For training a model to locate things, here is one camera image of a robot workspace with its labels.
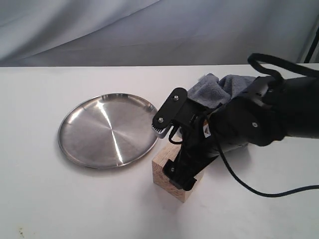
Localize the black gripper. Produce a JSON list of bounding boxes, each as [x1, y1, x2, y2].
[[162, 96, 287, 191]]

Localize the light wooden cube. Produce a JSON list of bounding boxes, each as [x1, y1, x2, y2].
[[152, 143, 204, 203]]

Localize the grey fleece cloth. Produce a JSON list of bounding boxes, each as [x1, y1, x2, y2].
[[186, 73, 255, 115]]

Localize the round stainless steel plate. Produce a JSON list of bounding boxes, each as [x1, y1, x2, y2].
[[57, 93, 158, 169]]

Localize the black stand pole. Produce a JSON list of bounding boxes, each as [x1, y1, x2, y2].
[[304, 30, 319, 63]]

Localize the white backdrop curtain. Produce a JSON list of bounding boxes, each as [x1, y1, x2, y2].
[[0, 0, 319, 67]]

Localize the black cable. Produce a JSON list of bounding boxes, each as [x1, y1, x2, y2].
[[167, 52, 319, 197]]

